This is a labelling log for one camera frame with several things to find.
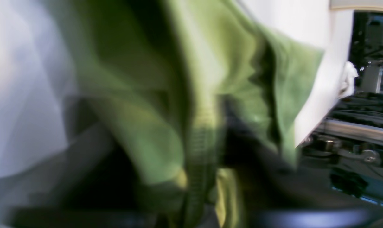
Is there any green t-shirt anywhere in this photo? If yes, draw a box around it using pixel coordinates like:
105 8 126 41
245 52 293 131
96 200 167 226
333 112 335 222
45 0 323 228

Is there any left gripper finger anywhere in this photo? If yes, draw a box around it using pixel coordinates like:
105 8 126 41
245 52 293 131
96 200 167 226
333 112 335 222
221 95 379 228

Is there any white cloth bag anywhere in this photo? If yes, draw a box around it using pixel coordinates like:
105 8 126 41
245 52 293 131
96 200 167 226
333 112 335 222
338 61 359 99

